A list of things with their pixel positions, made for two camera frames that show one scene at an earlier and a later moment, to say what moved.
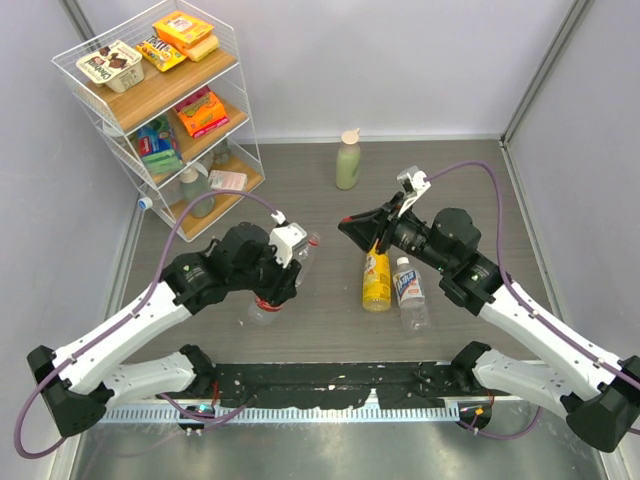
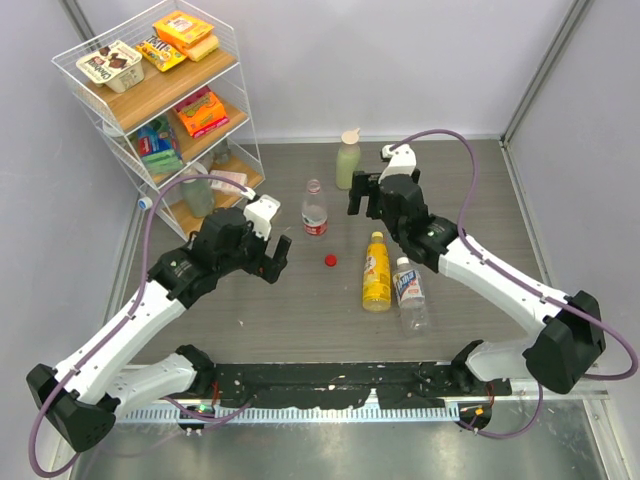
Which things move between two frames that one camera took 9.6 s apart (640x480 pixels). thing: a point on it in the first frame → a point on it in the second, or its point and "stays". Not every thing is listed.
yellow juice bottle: [376, 280] stays
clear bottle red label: [264, 313] → [314, 213]
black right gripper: [366, 227] → [365, 184]
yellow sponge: [201, 50] stays
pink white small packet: [228, 180] stays
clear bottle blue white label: [409, 288] stays
